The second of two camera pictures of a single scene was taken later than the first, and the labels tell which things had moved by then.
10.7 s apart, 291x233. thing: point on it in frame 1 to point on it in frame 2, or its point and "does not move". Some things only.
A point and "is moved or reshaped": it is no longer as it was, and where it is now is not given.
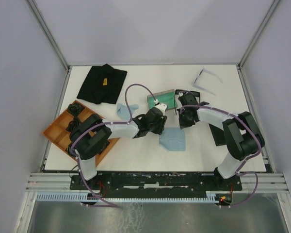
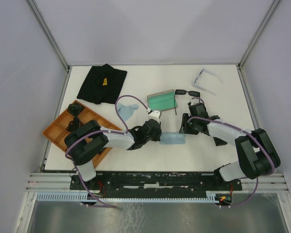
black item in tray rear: x=75 y=109 does not move
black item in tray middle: x=73 y=124 does not move
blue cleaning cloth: x=172 y=139 is moved or reshaped
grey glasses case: x=167 y=97 does not move
